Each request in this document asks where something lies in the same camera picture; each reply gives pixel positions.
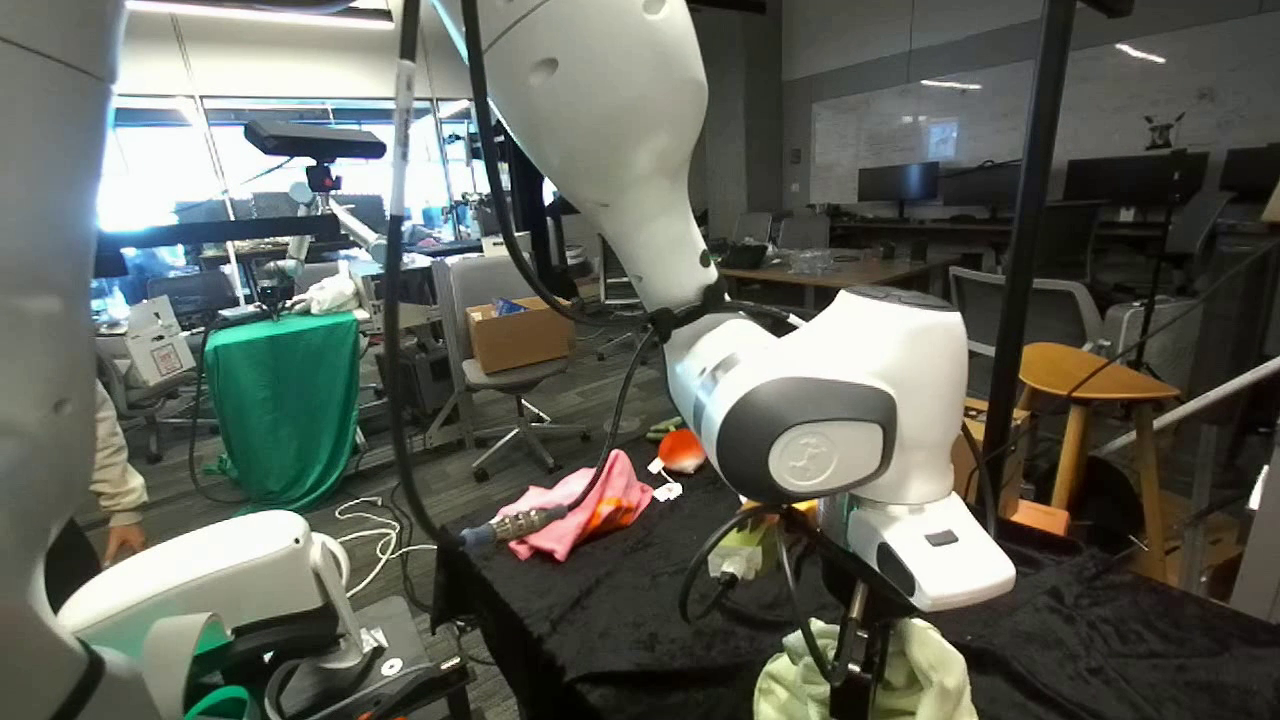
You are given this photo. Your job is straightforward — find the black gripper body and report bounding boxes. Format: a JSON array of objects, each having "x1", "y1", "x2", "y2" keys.
[{"x1": 805, "y1": 527, "x2": 928, "y2": 649}]

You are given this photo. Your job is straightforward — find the large pale yellow cloth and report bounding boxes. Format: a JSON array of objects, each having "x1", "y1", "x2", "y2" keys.
[{"x1": 752, "y1": 611, "x2": 963, "y2": 720}]

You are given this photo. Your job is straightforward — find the forearm in beige sleeve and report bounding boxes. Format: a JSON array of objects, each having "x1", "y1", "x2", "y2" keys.
[{"x1": 87, "y1": 376, "x2": 153, "y2": 527}]

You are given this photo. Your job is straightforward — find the bystander bare hand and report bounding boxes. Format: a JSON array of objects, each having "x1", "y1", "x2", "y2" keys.
[{"x1": 95, "y1": 517, "x2": 155, "y2": 568}]

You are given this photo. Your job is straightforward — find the small pale yellow cloth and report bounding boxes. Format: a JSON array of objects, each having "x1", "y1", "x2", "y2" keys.
[{"x1": 890, "y1": 634, "x2": 987, "y2": 720}]

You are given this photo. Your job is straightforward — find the cardboard box with black tape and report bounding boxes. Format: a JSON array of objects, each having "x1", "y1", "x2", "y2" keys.
[{"x1": 952, "y1": 392, "x2": 1030, "y2": 505}]

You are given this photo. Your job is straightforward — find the black velvet tablecloth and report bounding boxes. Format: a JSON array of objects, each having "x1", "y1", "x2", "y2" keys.
[{"x1": 426, "y1": 409, "x2": 1280, "y2": 720}]

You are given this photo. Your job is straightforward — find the pink cloth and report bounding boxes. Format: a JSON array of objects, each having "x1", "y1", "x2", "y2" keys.
[{"x1": 488, "y1": 444, "x2": 661, "y2": 563}]

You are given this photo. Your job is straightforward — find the wooden stool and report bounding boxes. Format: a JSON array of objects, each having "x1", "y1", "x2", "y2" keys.
[{"x1": 1012, "y1": 341, "x2": 1186, "y2": 589}]

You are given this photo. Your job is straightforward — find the long wooden desk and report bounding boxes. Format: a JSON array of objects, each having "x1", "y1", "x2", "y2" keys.
[{"x1": 716, "y1": 248, "x2": 966, "y2": 315}]

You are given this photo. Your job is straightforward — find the light framed mesh office chair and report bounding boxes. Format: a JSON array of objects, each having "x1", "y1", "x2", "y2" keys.
[{"x1": 946, "y1": 259, "x2": 1107, "y2": 364}]

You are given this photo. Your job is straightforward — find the tall metal pole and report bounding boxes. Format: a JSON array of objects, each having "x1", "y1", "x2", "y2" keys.
[{"x1": 974, "y1": 0, "x2": 1083, "y2": 520}]

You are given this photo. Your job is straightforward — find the white leaning rod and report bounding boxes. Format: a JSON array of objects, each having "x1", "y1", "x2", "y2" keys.
[{"x1": 1086, "y1": 351, "x2": 1280, "y2": 461}]

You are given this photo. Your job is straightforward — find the black computer monitor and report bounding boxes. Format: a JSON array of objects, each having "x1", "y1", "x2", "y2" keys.
[
  {"x1": 1061, "y1": 148, "x2": 1217, "y2": 217},
  {"x1": 940, "y1": 157, "x2": 1026, "y2": 224},
  {"x1": 1217, "y1": 141, "x2": 1280, "y2": 206},
  {"x1": 856, "y1": 157, "x2": 945, "y2": 224}
]

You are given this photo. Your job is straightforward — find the small open cardboard box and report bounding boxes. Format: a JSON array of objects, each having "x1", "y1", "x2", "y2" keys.
[{"x1": 465, "y1": 290, "x2": 578, "y2": 379}]

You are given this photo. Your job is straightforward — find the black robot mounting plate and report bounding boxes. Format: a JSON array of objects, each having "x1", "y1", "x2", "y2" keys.
[{"x1": 185, "y1": 590, "x2": 471, "y2": 720}]

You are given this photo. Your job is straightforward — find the grey swivel office chair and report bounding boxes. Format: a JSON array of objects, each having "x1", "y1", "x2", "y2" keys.
[{"x1": 419, "y1": 251, "x2": 593, "y2": 487}]

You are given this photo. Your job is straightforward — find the green draped cloth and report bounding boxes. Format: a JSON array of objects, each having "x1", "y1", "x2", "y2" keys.
[{"x1": 198, "y1": 307, "x2": 367, "y2": 517}]

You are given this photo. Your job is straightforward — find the white labelled box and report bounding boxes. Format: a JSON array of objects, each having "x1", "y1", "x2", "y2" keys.
[{"x1": 121, "y1": 290, "x2": 198, "y2": 392}]

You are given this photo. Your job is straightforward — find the orange green wrist camera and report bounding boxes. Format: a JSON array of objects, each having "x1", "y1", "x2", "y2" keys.
[{"x1": 700, "y1": 497, "x2": 818, "y2": 589}]

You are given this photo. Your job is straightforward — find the black looped gripper cable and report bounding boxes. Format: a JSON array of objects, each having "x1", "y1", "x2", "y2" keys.
[{"x1": 677, "y1": 508, "x2": 810, "y2": 632}]

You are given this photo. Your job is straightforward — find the black cable with silver connector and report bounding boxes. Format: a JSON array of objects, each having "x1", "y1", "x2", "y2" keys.
[{"x1": 378, "y1": 0, "x2": 543, "y2": 552}]

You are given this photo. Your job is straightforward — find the white floor cable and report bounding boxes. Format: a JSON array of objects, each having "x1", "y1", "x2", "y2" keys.
[{"x1": 309, "y1": 490, "x2": 438, "y2": 606}]

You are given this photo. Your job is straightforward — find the black drone wall figure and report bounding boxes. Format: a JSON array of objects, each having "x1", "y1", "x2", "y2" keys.
[{"x1": 1140, "y1": 107, "x2": 1191, "y2": 157}]

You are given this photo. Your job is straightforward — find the black camera on tripod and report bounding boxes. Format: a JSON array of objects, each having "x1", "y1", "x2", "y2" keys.
[{"x1": 239, "y1": 116, "x2": 390, "y2": 201}]

